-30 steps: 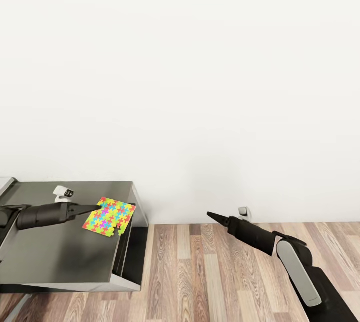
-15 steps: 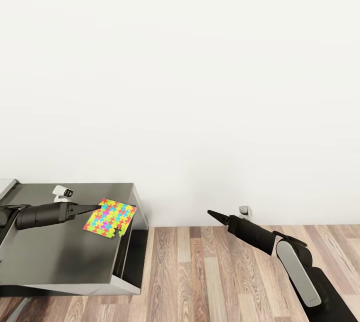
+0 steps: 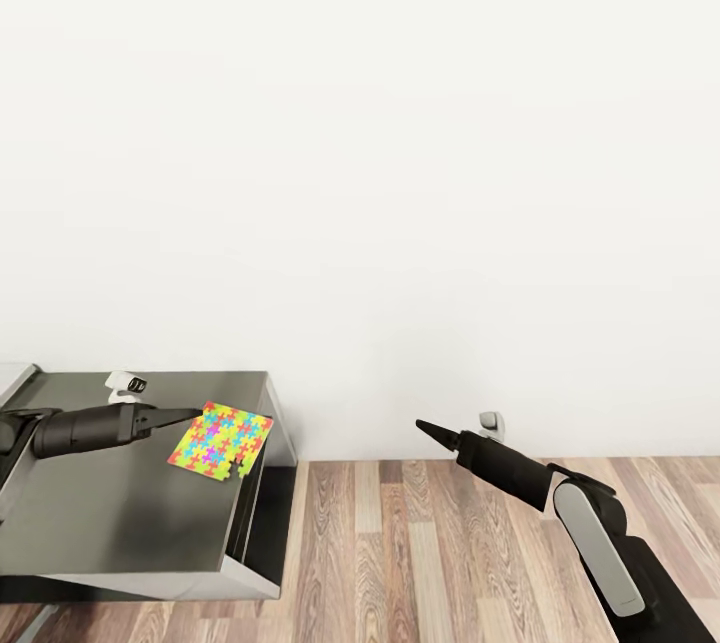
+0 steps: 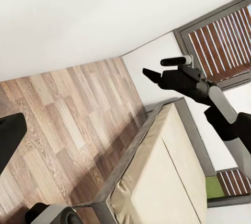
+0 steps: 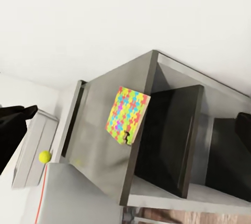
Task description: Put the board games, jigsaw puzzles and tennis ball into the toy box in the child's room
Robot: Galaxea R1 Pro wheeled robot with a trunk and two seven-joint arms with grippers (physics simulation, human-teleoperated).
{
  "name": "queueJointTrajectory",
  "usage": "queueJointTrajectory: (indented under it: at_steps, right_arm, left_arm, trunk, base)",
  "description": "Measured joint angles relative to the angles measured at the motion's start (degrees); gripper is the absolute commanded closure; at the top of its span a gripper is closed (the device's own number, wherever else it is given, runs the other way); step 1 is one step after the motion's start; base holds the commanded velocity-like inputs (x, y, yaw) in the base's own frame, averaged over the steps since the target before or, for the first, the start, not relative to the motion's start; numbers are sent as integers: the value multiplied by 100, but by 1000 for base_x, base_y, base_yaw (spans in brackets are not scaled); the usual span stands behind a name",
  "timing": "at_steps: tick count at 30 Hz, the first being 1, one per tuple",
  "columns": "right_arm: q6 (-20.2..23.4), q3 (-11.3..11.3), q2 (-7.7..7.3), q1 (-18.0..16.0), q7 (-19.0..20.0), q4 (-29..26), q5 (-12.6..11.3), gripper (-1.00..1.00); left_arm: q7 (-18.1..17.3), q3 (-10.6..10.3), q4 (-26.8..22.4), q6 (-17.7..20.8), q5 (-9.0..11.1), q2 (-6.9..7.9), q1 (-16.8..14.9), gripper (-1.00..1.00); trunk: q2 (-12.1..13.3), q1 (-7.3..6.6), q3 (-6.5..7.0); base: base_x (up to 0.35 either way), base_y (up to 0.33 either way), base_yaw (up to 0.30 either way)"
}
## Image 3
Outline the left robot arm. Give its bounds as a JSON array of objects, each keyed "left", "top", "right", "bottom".
[{"left": 0, "top": 370, "right": 202, "bottom": 525}]

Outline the jigsaw puzzle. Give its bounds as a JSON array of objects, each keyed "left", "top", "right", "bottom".
[{"left": 168, "top": 402, "right": 273, "bottom": 480}]

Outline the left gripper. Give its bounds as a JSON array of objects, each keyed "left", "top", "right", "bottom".
[{"left": 71, "top": 402, "right": 202, "bottom": 453}]

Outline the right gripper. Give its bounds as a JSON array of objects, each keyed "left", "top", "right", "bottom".
[{"left": 415, "top": 419, "right": 526, "bottom": 498}]

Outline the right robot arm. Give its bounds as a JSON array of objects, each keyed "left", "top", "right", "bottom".
[{"left": 415, "top": 411, "right": 715, "bottom": 643}]

